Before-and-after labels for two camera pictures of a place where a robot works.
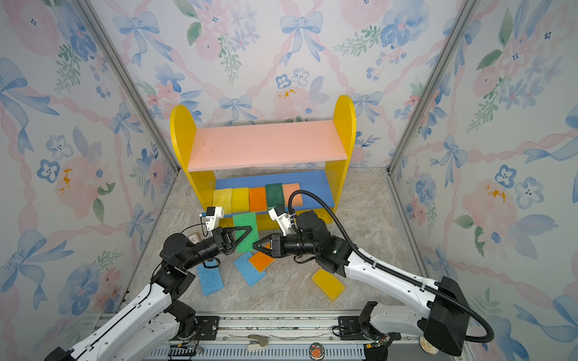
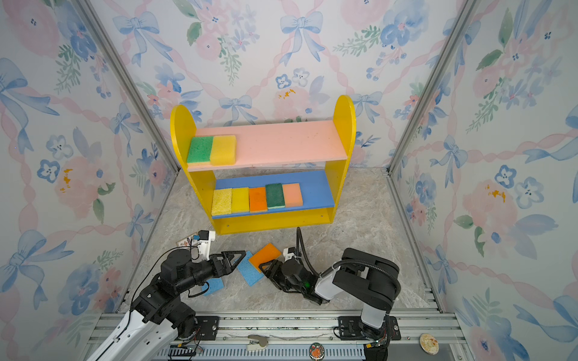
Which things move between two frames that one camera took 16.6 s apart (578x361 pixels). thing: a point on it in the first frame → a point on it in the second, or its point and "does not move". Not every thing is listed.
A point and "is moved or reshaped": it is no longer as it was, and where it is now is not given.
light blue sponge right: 249,271 does not move
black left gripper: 223,242 → 226,268
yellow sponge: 329,283 is moved or reshaped
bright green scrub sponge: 244,219 → 199,150
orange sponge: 261,261 does not move
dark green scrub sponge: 275,195 does not move
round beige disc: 427,347 does not move
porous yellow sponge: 223,198 does not move
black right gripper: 276,247 → 272,274
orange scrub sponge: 258,201 does not move
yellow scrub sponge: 240,200 does not move
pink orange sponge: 290,188 does not move
